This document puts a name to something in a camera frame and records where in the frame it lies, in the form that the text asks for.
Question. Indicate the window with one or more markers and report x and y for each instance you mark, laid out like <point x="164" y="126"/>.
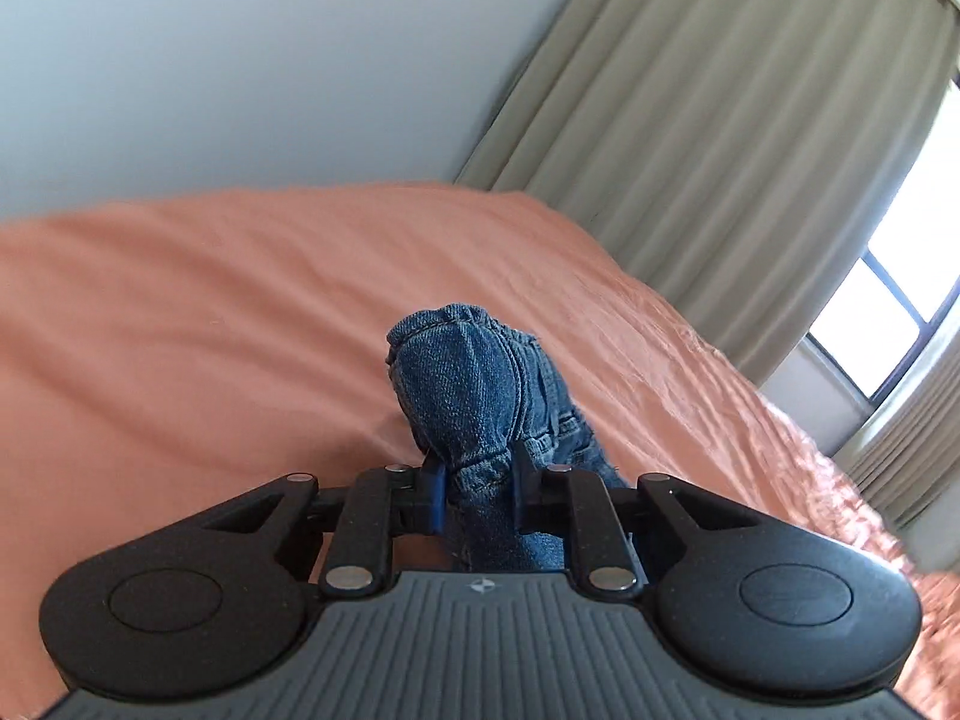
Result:
<point x="881" y="300"/>

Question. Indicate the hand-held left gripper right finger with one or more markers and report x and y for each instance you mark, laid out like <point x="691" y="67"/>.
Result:
<point x="519" y="486"/>

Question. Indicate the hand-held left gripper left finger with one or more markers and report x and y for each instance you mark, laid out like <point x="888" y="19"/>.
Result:
<point x="433" y="493"/>

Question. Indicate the blue denim pants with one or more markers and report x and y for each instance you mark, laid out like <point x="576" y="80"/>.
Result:
<point x="469" y="397"/>

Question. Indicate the orange bed sheet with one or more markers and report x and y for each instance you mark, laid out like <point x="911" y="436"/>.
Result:
<point x="187" y="330"/>

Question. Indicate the wide beige curtain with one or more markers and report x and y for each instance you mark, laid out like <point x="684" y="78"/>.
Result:
<point x="705" y="135"/>

